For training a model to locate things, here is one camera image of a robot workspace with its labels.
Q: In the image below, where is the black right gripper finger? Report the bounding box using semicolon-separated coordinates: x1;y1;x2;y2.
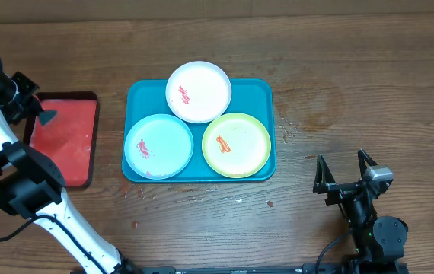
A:
357;148;377;177
314;155;336;186

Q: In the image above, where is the light blue plate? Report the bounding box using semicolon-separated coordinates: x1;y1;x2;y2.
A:
123;114;194;180

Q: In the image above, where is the white plate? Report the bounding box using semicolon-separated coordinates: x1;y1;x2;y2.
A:
165;61;232;123

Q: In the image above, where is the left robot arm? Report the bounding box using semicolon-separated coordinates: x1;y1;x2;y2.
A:
0;65;139;273

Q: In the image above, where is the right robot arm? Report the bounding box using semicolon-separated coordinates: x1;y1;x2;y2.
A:
313;149;409;273

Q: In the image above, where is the dark red sponge tray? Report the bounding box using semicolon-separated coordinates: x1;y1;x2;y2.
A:
23;91;100;188

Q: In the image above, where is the yellow green plate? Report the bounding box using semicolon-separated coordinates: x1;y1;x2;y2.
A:
202;113;272;179

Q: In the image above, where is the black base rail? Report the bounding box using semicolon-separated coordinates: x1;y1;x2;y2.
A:
72;262;409;274

